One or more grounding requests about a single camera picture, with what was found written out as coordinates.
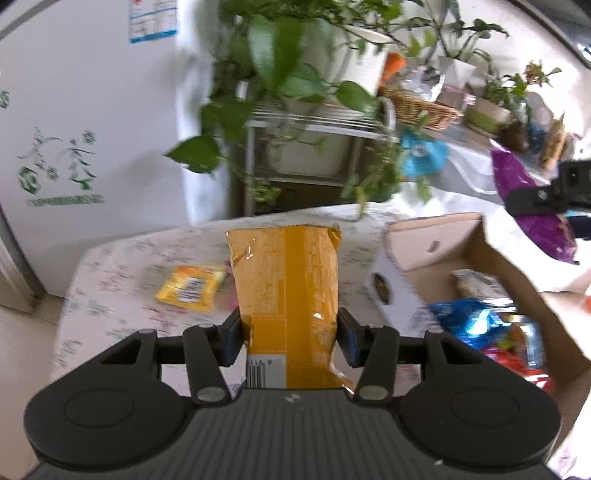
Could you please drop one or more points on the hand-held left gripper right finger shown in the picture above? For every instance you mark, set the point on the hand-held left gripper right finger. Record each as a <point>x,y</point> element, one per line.
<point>349,339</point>

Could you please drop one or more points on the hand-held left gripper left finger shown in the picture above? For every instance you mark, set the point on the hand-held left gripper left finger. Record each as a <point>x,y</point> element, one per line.
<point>229,341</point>

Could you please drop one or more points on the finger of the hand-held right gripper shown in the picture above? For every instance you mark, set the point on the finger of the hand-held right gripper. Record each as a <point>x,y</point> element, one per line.
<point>526,201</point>

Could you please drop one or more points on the purple snack bag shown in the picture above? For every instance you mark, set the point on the purple snack bag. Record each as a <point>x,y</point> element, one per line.
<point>540,230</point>

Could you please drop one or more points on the orange yellow snack bag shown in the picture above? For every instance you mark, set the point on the orange yellow snack bag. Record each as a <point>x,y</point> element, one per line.
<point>295,295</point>

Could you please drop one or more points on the cardboard box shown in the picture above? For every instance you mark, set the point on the cardboard box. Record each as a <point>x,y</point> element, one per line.
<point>443,244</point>

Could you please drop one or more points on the grey snack packet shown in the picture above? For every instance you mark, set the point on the grey snack packet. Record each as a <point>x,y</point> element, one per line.
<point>480,286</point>

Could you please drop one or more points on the blue snack packet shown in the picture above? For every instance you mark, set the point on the blue snack packet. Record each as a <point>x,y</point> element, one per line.
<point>461,318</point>

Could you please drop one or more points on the green snack packet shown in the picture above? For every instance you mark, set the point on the green snack packet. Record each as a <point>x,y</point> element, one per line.
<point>524,337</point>

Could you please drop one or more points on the red snack packet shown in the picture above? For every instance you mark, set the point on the red snack packet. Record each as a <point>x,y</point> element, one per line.
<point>521,367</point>

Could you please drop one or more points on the brown striped snack bag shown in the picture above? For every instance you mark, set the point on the brown striped snack bag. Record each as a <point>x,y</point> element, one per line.
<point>552,143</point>

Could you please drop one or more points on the dark brown jar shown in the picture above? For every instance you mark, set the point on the dark brown jar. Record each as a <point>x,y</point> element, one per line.
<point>515,137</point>

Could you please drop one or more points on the small yellow snack packet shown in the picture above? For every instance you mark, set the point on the small yellow snack packet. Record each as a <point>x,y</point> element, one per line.
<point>191,286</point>

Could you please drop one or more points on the small leafy plant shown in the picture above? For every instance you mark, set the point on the small leafy plant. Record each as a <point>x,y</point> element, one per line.
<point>508,85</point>

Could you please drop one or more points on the pink plastic box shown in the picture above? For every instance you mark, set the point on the pink plastic box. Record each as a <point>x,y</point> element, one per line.
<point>455,98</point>

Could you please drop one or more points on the wicker basket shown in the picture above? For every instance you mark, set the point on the wicker basket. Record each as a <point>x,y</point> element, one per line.
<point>425,110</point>

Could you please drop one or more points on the white square plant pot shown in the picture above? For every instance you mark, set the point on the white square plant pot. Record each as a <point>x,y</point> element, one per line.
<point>455,71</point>

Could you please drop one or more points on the clear plastic bag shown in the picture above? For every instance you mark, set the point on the clear plastic bag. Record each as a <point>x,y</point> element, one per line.
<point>418,82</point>

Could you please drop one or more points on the tall leafy plant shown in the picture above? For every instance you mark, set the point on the tall leafy plant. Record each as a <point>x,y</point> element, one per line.
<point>461,32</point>

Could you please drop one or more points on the white round plant pot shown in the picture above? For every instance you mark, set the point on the white round plant pot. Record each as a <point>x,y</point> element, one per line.
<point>360,64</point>

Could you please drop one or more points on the white refrigerator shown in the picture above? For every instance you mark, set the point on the white refrigerator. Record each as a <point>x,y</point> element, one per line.
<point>92,92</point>

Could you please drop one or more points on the pothos plant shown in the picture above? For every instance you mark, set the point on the pothos plant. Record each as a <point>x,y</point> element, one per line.
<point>272,46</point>

